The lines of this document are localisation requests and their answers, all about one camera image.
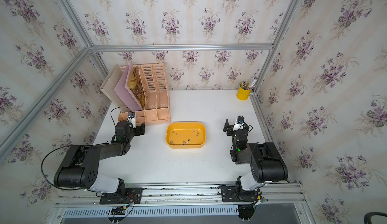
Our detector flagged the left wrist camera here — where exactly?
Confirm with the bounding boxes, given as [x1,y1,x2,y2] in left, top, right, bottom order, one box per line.
[128,112,136,126]

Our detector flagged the pens in cup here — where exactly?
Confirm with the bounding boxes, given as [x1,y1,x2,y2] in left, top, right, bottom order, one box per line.
[240,76,258,90]

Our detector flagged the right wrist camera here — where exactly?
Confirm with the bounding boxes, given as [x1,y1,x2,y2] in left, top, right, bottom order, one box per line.
[233,116,245,131]

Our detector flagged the white slotted cable duct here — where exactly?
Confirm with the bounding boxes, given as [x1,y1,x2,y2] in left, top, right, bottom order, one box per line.
[62,205,239,219]

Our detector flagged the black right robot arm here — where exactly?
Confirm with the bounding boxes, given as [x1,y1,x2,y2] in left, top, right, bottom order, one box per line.
[223,116,288,191]

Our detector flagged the yellow pen holder cup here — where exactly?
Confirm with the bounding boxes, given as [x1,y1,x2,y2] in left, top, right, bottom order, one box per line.
[236,81,251,101]

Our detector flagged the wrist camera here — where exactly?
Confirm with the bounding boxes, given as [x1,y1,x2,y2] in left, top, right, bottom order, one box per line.
[233,116,245,131]
[128,112,136,126]

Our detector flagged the beige folder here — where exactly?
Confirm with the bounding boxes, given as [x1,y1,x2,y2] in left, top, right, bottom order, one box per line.
[100,65,126,107]

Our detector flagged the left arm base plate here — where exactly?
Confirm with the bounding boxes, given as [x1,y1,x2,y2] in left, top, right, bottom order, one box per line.
[99,188,144,205]

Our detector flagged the aluminium mounting rail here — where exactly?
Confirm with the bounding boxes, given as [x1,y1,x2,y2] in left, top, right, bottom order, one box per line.
[53,182,307,208]

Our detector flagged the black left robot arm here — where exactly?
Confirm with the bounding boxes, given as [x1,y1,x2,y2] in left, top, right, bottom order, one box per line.
[53,121,145,196]

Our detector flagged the pink desk file organizer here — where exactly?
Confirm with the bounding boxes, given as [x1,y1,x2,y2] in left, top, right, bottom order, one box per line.
[127,63,171,125]

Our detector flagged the yellow plastic storage box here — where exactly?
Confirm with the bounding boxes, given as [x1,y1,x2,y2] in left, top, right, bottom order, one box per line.
[165,122,207,149]

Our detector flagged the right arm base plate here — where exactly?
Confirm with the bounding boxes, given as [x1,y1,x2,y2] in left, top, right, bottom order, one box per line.
[217,185,262,203]

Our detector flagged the pink folder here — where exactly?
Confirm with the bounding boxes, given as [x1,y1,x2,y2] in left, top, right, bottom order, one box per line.
[114,63,143,112]

